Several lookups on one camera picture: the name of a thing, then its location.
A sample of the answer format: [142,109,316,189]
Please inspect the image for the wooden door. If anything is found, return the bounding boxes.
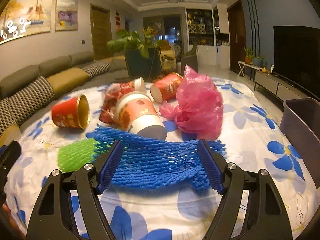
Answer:
[90,4,113,60]

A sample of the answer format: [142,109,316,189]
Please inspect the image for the yellow cushion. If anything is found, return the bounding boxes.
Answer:
[47,68,89,99]

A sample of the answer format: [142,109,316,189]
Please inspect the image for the display cabinet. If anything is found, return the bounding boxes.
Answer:
[185,3,230,69]

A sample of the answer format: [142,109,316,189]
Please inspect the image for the dark entrance door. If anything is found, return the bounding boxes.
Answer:
[227,0,246,74]

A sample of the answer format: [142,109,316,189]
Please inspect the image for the blue foam fruit net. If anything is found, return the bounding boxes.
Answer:
[86,126,227,192]

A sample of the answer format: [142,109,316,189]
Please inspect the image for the large pink plastic bag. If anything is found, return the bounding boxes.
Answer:
[159,65,223,140]

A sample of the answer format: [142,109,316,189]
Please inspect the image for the red cup white rim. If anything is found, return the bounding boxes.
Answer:
[150,73,183,103]

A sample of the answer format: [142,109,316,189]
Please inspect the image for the purple abstract painting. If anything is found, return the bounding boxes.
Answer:
[55,0,78,31]

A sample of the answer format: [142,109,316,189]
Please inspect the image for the grey plastic trash bin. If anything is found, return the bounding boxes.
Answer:
[280,98,320,188]

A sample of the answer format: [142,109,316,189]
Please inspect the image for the green foam fruit net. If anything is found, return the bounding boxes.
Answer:
[57,138,98,173]

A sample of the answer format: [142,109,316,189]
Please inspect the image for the black flat television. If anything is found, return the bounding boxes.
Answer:
[273,25,319,99]

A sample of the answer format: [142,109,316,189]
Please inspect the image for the grey sectional sofa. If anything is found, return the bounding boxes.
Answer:
[1,51,129,151]

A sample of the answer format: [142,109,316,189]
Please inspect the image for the grey armchair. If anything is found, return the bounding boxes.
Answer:
[181,43,198,75]

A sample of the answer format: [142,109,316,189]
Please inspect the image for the red gold paper cup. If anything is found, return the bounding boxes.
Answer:
[51,94,90,129]

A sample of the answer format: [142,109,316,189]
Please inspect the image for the red snack wrapper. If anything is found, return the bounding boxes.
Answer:
[99,76,147,126]

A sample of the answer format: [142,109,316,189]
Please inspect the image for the orange white paper cup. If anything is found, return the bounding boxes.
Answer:
[114,92,167,140]

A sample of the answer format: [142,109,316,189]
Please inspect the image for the small potted plant orange pot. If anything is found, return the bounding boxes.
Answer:
[244,47,254,64]

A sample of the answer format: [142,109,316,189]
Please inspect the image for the white folding side table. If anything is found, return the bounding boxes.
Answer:
[236,60,262,79]

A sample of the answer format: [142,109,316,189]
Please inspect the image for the sailboat painting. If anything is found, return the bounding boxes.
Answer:
[1,0,53,44]

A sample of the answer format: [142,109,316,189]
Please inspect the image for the green potted plant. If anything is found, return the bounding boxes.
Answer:
[107,27,165,82]

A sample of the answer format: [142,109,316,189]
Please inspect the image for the floral blue white tablecloth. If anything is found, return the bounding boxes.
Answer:
[5,78,319,239]

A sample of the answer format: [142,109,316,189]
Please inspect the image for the patterned black white cushion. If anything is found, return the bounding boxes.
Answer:
[8,76,55,126]

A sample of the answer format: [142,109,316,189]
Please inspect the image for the grey tv console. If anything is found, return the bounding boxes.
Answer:
[254,71,308,102]

